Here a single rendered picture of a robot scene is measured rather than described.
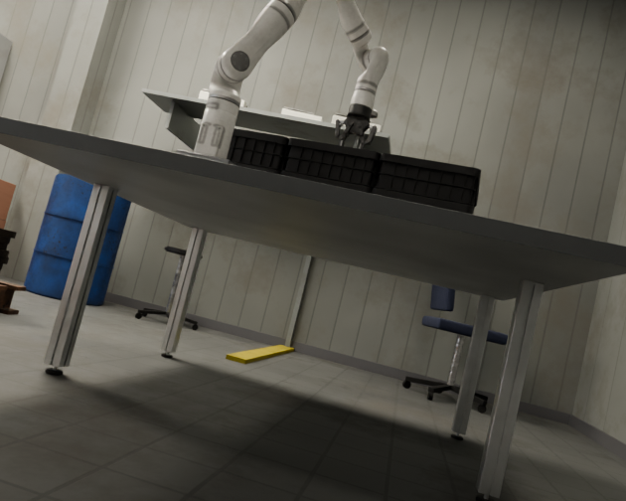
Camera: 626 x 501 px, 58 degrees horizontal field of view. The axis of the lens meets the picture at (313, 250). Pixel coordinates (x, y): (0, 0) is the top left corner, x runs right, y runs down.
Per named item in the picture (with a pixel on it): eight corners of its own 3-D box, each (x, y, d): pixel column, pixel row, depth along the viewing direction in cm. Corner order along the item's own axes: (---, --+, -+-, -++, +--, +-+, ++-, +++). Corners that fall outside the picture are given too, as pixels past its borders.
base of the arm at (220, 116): (220, 160, 154) (234, 100, 155) (188, 153, 155) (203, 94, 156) (228, 169, 163) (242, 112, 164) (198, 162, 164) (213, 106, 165)
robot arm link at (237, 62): (277, -6, 160) (264, 6, 168) (218, 59, 153) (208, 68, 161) (299, 20, 163) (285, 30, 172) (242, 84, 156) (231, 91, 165)
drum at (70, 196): (117, 307, 465) (147, 199, 473) (76, 305, 406) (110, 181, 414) (54, 290, 476) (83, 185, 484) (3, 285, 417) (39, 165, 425)
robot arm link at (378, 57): (383, 95, 181) (365, 99, 188) (394, 51, 182) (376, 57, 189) (368, 85, 177) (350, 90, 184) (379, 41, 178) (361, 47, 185)
